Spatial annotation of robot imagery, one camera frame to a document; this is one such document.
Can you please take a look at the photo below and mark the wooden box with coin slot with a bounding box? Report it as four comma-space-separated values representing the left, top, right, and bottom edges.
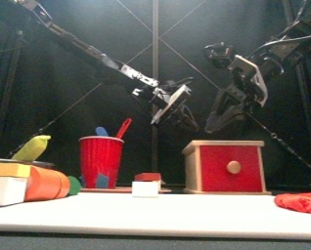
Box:
180, 140, 273, 196

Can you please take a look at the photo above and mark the red crumpled cloth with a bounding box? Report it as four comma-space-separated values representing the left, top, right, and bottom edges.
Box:
273, 191, 311, 216

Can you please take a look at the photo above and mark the white box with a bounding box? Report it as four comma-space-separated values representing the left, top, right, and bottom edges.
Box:
0, 176, 29, 208

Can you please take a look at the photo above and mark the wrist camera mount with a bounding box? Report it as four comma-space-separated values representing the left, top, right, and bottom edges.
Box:
148, 83, 194, 127
202, 41, 270, 108

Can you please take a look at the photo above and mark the pink plastic tray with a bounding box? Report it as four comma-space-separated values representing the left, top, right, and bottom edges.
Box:
79, 187, 172, 195

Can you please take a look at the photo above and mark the blue toy spoon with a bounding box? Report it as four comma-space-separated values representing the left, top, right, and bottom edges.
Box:
93, 126, 111, 138

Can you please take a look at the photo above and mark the thin diagonal brace cable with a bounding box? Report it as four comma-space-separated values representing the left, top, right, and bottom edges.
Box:
112, 0, 311, 179
6, 0, 209, 155

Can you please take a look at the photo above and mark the yellow flat block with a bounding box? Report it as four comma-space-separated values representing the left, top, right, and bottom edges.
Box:
0, 162, 32, 179

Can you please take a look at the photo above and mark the white rectangular block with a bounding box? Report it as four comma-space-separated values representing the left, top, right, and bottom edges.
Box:
129, 180, 160, 198

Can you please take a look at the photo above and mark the orange cylinder toy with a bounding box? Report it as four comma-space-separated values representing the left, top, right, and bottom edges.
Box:
22, 164, 72, 202

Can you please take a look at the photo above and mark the red small block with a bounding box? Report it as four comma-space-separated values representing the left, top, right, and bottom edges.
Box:
132, 172, 163, 184

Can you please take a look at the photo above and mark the wooden drawer with red front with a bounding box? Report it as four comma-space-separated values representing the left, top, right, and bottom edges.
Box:
198, 145, 265, 193

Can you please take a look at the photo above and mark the yellow green toy corn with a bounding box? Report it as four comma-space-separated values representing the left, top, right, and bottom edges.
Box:
9, 134, 53, 163

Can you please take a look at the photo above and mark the vertical metal frame pole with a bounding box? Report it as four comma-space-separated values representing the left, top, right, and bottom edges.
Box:
150, 0, 160, 164

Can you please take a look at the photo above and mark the dark shallow dish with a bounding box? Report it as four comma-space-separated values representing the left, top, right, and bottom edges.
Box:
0, 157, 56, 170

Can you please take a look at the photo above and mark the white flat board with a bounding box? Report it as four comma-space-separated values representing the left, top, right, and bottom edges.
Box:
0, 191, 311, 241

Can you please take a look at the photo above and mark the red plastic cup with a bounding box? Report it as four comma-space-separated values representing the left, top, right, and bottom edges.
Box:
77, 135, 125, 190

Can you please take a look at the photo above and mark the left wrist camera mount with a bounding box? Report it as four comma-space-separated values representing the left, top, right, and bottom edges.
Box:
148, 83, 194, 127

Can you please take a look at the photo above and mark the green round disc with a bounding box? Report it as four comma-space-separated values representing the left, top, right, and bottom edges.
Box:
67, 175, 83, 196

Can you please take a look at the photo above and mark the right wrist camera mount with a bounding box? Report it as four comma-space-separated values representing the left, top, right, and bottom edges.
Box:
202, 41, 270, 108

